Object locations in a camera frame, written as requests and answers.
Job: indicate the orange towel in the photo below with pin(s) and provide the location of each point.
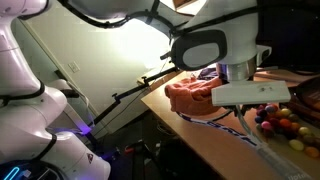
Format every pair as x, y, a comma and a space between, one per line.
191, 96

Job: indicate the black computer monitor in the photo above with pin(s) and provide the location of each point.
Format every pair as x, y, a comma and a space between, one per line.
292, 29

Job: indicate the white blue tennis racket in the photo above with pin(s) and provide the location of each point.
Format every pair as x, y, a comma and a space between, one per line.
282, 166

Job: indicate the dark round bowl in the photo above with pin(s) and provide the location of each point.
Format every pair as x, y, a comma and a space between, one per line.
308, 92

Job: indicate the colourful felt ball garland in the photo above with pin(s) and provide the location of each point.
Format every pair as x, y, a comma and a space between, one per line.
271, 120

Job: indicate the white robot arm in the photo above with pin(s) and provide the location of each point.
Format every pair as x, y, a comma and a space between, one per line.
28, 150

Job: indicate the stacked books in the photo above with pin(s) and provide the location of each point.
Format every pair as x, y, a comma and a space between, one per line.
306, 111

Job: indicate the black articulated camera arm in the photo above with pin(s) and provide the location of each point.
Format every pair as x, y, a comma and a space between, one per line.
146, 82

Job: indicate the white wall outlet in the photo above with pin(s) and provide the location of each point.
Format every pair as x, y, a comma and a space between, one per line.
74, 67

